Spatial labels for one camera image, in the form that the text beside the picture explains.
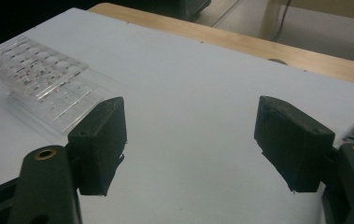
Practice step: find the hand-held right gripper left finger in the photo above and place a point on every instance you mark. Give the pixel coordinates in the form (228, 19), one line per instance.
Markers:
(98, 149)

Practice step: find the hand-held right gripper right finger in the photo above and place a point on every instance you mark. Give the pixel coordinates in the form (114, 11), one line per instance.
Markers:
(293, 146)

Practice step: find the clear plastic tube rack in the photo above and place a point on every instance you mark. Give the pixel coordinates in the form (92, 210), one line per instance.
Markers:
(50, 81)

